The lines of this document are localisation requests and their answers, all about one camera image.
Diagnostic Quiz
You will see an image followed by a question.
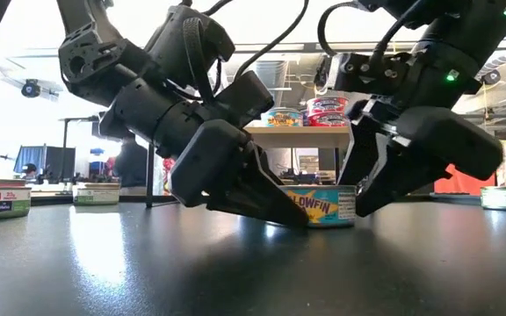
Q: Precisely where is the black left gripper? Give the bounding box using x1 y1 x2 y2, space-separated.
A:
170 118 309 227

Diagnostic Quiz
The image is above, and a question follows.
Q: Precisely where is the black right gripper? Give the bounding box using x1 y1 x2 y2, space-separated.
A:
338 97 504 219

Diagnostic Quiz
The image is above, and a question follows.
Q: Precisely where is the blue yellow yellowfin can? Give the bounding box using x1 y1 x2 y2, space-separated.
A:
278 183 358 229
261 107 305 128

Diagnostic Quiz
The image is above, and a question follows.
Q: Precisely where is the orange cloth panel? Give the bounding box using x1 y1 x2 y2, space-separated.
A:
432 164 496 195

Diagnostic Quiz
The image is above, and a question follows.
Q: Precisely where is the person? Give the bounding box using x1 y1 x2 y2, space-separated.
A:
21 162 40 182
112 138 149 190

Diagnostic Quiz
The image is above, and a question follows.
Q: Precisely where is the wooden shelf with black frame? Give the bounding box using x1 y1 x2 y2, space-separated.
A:
145 126 351 209

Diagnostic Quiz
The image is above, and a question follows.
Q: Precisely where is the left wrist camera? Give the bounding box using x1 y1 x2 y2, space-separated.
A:
215 69 275 129

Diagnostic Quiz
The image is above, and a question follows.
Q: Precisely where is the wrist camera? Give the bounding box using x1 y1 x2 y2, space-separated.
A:
314 52 412 97
215 69 275 129

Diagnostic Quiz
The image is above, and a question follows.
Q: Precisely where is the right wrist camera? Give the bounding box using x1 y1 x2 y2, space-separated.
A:
314 52 412 97

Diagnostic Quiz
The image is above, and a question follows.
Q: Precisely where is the black ceiling camera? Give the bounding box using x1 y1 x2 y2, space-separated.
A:
20 78 42 99
481 68 502 87

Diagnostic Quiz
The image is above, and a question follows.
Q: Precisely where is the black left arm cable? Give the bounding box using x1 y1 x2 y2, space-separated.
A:
234 0 311 80

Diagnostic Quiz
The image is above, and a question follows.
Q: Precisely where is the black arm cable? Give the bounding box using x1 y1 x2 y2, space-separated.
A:
316 0 416 61
234 0 311 80

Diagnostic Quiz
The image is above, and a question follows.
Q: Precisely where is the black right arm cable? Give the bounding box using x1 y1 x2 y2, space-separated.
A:
316 0 416 61

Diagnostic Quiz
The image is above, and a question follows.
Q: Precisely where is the black metal background frame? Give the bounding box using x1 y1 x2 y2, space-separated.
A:
58 114 105 150

